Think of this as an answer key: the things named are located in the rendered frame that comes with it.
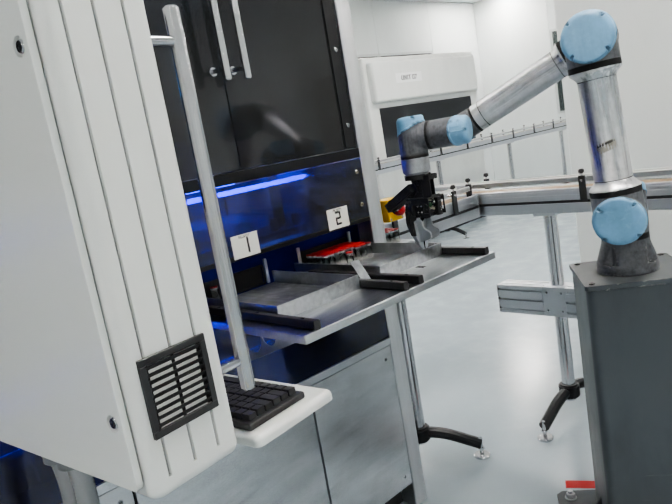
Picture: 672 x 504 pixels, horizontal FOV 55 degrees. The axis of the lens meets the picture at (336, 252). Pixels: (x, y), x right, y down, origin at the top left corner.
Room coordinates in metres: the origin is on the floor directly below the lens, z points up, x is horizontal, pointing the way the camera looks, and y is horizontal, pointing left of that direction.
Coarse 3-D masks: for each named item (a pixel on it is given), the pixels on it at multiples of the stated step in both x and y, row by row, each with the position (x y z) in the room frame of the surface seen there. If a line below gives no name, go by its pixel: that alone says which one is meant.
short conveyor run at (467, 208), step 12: (444, 192) 2.55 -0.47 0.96; (456, 192) 2.49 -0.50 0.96; (456, 204) 2.43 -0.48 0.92; (468, 204) 2.50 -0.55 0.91; (432, 216) 2.34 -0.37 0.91; (444, 216) 2.39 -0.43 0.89; (456, 216) 2.44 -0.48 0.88; (468, 216) 2.49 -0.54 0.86; (480, 216) 2.54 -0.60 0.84; (444, 228) 2.38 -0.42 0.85
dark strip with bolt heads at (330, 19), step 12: (324, 0) 1.94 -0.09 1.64; (324, 12) 1.93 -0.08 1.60; (336, 24) 1.96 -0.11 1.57; (336, 36) 1.96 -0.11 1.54; (336, 48) 1.95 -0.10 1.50; (336, 60) 1.95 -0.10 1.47; (336, 72) 1.94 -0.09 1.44; (336, 84) 1.93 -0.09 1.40; (348, 108) 1.96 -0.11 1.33; (348, 120) 1.95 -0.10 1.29; (348, 132) 1.95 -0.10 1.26; (348, 144) 1.94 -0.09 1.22; (360, 204) 1.94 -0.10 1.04
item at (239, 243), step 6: (246, 234) 1.65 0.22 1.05; (252, 234) 1.66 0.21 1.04; (234, 240) 1.62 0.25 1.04; (240, 240) 1.63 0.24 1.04; (246, 240) 1.64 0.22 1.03; (252, 240) 1.66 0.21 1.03; (258, 240) 1.67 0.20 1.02; (234, 246) 1.62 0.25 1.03; (240, 246) 1.63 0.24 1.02; (246, 246) 1.64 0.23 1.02; (252, 246) 1.65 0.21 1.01; (258, 246) 1.67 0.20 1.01; (234, 252) 1.61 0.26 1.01; (240, 252) 1.63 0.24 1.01; (246, 252) 1.64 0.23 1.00; (252, 252) 1.65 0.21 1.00; (258, 252) 1.66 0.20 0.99; (234, 258) 1.61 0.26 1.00; (240, 258) 1.62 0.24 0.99
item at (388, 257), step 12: (384, 252) 1.92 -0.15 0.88; (396, 252) 1.89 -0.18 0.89; (408, 252) 1.85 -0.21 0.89; (420, 252) 1.70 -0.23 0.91; (432, 252) 1.74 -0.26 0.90; (300, 264) 1.82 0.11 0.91; (312, 264) 1.78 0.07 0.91; (324, 264) 1.74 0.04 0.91; (336, 264) 1.71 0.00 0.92; (372, 264) 1.79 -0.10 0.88; (384, 264) 1.60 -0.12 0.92; (396, 264) 1.64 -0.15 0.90; (408, 264) 1.67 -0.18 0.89
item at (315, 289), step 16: (272, 272) 1.78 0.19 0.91; (288, 272) 1.73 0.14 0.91; (304, 272) 1.68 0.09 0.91; (256, 288) 1.74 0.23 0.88; (272, 288) 1.70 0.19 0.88; (288, 288) 1.67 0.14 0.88; (304, 288) 1.63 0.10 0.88; (320, 288) 1.60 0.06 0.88; (336, 288) 1.48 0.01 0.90; (352, 288) 1.52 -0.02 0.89; (208, 304) 1.57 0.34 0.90; (240, 304) 1.46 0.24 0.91; (256, 304) 1.42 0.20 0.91; (272, 304) 1.52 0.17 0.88; (288, 304) 1.38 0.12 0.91; (304, 304) 1.41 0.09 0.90; (320, 304) 1.45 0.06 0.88
